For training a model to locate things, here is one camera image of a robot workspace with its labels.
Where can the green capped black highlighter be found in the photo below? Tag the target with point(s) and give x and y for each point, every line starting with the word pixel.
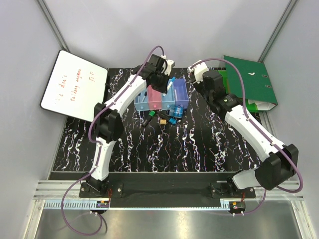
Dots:
pixel 148 118

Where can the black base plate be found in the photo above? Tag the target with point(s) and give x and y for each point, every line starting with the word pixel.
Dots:
pixel 121 184

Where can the light blue bin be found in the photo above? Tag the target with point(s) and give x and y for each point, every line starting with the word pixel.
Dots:
pixel 141 106

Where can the green ring binder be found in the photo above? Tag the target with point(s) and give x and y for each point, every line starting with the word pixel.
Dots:
pixel 257 83

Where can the blue capped black marker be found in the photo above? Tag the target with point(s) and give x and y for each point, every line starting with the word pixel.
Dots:
pixel 166 117

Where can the green plastic folder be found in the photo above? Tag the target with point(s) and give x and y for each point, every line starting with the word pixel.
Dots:
pixel 251 107

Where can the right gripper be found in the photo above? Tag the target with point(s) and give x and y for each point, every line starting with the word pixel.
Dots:
pixel 198 85

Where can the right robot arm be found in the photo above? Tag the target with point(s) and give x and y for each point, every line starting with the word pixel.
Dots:
pixel 278 161

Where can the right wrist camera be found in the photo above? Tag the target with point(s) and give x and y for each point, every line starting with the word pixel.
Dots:
pixel 198 69

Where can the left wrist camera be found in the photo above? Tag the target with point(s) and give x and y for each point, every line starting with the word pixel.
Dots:
pixel 168 66

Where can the white dry-erase board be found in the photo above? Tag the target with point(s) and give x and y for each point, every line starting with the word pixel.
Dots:
pixel 74 87

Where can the purple bin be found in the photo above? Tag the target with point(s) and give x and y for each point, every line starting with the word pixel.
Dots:
pixel 181 93

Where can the pink bin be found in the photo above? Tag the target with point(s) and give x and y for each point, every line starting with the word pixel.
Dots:
pixel 154 99

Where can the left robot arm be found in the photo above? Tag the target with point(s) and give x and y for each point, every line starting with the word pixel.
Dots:
pixel 107 125

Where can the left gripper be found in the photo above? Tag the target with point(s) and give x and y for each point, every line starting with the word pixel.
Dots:
pixel 163 88

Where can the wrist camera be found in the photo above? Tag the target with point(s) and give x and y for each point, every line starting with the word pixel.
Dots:
pixel 168 66
pixel 198 69

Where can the light blue capped marker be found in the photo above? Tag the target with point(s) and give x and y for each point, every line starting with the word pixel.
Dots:
pixel 170 83

